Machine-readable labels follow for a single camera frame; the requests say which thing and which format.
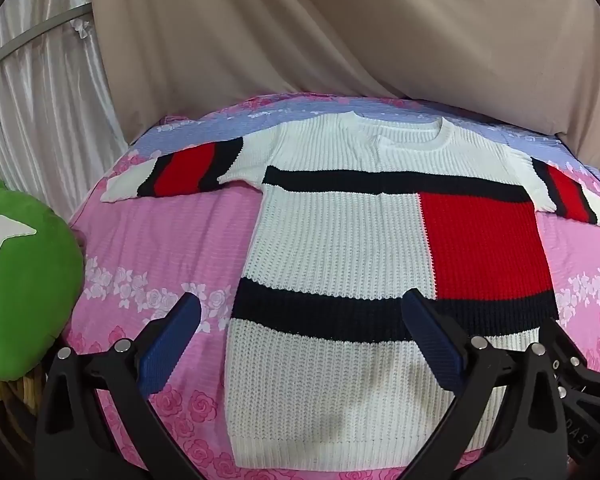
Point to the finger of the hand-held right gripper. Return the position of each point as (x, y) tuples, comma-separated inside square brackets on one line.
[(580, 365)]

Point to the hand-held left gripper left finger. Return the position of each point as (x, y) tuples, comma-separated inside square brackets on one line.
[(172, 345)]

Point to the pink floral bedsheet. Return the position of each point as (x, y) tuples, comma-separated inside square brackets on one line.
[(170, 240)]

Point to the wicker basket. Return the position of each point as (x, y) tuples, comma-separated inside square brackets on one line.
[(20, 390)]

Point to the beige draped cloth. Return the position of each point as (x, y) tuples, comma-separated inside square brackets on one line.
[(330, 35)]

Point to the white pleated curtain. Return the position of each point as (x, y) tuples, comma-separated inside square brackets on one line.
[(45, 110)]

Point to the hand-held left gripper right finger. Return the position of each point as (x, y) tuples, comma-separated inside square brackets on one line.
[(430, 340)]

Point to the white red black knit sweater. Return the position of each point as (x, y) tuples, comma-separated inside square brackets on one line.
[(330, 240)]

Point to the green plush pillow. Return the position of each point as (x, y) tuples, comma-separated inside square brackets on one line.
[(25, 285)]

